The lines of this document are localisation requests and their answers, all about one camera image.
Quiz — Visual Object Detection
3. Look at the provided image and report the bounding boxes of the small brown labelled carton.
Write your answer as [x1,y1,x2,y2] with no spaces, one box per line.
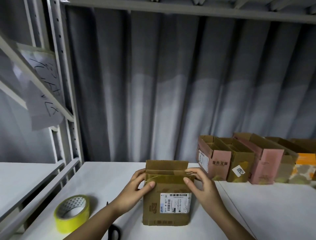
[266,136,300,184]

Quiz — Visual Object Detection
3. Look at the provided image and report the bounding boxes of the pink lettered cardboard box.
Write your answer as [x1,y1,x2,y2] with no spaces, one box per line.
[232,132,285,186]
[197,135,233,182]

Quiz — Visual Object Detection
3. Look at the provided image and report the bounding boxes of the orange and white carton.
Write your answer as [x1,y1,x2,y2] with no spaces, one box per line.
[288,152,316,187]

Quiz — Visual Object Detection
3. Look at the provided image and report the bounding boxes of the handwritten paper sheet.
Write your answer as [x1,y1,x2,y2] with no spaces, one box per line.
[17,43,63,101]
[24,80,65,132]

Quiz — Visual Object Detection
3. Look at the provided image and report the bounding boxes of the yellow tape roll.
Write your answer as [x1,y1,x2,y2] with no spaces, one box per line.
[53,194,92,235]

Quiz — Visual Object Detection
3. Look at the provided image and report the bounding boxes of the person's left hand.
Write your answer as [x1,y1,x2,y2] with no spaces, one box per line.
[109,168,157,217]

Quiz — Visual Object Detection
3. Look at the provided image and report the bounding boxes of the white metal shelf rack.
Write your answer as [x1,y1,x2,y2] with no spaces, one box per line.
[0,0,85,240]

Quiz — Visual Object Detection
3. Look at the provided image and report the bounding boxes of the person's right hand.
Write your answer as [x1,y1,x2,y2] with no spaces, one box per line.
[183,166,228,219]

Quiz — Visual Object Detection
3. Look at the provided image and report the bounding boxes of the brown box with white label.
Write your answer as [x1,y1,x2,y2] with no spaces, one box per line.
[142,159,193,227]

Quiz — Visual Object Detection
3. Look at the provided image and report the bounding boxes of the black scissors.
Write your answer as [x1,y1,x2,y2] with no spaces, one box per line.
[106,201,122,240]

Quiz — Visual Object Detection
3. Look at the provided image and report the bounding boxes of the brown box with 7020 sticker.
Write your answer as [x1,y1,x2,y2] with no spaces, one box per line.
[219,137,256,184]

